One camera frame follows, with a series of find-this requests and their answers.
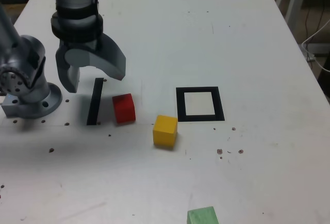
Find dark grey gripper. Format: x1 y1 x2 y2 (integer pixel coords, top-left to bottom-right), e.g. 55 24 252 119
56 33 127 94

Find red cube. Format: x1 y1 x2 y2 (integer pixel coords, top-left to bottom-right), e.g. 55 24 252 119
112 93 137 124

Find yellow cube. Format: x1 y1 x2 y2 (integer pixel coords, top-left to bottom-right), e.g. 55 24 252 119
152 115 178 149

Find green cube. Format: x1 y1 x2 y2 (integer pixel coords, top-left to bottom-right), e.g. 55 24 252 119
187 206 220 224

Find black tape square outline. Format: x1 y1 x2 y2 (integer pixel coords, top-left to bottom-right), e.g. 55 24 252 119
175 86 225 122

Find black tape strip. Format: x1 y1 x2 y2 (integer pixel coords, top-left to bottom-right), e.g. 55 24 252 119
86 77 104 126

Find white frame legs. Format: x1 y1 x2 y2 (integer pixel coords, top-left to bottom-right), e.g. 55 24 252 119
270 0 310 26

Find black hanging cable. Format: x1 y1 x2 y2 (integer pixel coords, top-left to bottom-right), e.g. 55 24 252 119
305 7 326 39

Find white cable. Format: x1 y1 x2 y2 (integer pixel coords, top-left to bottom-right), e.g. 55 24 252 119
301 19 330 74

